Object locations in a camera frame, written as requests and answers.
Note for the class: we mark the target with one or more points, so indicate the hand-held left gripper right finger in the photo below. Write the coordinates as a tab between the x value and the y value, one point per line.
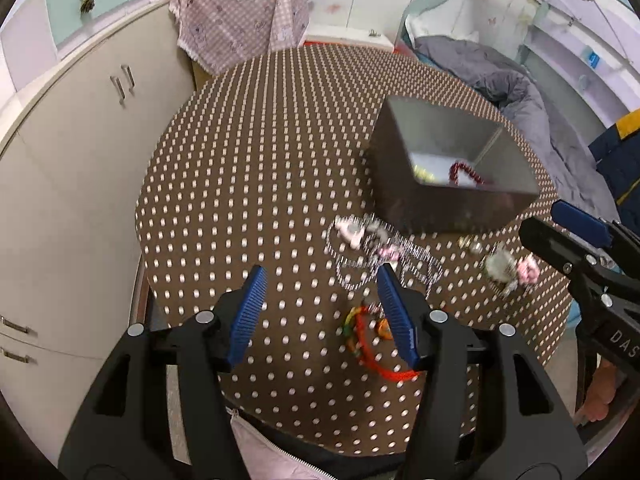
397	315

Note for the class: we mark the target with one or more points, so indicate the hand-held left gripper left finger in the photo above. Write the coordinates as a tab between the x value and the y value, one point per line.
247	310

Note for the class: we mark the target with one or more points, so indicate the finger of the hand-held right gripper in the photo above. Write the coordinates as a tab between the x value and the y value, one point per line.
575	216
550	242

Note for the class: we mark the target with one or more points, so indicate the pink flower ornament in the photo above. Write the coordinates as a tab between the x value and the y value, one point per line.
527	270

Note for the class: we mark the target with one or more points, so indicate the white pearl brooch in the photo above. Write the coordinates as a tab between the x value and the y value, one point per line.
500	265

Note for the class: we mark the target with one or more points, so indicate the pink flower charm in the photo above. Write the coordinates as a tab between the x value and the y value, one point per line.
387	252

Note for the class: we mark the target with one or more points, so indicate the pink white charm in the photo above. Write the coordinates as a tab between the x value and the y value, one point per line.
350	232

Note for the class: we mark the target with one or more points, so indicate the silver metal tin box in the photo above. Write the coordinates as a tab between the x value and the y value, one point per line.
400	180

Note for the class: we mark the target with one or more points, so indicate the gold jewelry piece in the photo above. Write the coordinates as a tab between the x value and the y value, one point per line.
422	172

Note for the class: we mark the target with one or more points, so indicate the person's foot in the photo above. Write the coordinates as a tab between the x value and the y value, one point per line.
597	395

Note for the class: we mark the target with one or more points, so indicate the navy and yellow jacket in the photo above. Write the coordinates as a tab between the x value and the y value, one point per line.
620	160

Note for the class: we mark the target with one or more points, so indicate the grey duvet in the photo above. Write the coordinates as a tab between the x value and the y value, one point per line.
525	100

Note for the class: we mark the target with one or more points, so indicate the person's pink quilted jacket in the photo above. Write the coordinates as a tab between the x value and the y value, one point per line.
260	445

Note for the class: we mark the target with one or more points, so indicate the brown polka-dot tablecloth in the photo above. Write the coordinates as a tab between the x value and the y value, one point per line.
260	160

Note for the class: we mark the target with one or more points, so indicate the small blue box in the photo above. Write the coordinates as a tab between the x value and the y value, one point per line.
592	59

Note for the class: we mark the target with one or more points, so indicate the beige cabinet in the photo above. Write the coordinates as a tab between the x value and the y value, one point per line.
75	170

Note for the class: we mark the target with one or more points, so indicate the white pillow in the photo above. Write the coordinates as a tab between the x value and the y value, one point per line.
430	27

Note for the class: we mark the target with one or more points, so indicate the white board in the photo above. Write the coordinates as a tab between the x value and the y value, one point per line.
360	41

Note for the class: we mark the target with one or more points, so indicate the red storage stool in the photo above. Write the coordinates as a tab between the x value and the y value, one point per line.
315	41

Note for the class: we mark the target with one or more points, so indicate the pink checked cloth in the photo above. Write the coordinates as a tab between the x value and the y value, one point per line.
235	10

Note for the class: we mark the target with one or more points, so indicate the pinecone drawer knob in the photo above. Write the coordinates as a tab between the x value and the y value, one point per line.
87	5

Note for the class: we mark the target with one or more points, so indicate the white mint bed frame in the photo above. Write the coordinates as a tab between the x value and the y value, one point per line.
550	20

